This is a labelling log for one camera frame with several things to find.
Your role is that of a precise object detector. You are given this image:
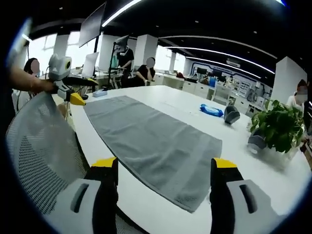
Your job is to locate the blue wet wipes packet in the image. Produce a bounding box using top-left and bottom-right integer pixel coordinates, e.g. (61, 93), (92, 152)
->
(199, 104), (224, 118)

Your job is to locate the white table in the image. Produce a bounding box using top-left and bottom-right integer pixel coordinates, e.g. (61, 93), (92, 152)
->
(67, 84), (308, 234)

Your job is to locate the grey towel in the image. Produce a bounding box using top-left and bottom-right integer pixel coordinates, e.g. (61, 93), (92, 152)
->
(83, 95), (223, 214)

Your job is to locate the white mesh office chair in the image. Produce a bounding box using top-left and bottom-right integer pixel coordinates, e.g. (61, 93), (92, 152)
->
(5, 91), (91, 216)

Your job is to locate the tissue box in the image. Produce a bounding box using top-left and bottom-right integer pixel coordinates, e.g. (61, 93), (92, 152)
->
(92, 89), (109, 98)

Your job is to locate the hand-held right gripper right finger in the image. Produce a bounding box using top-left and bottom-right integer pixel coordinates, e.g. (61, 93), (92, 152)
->
(209, 157), (288, 234)

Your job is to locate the large black monitor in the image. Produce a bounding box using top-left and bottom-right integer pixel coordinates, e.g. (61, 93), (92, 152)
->
(78, 1), (107, 48)

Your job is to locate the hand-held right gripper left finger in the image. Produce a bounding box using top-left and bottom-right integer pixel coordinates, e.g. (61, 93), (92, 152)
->
(47, 156), (119, 234)

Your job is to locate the white cabinet row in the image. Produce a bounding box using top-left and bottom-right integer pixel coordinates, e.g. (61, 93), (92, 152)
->
(153, 72), (216, 98)

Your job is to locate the black stand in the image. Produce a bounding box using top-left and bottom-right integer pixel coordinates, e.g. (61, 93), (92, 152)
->
(107, 41), (117, 90)

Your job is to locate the green potted plant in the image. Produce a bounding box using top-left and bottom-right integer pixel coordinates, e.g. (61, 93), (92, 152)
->
(248, 99), (306, 155)

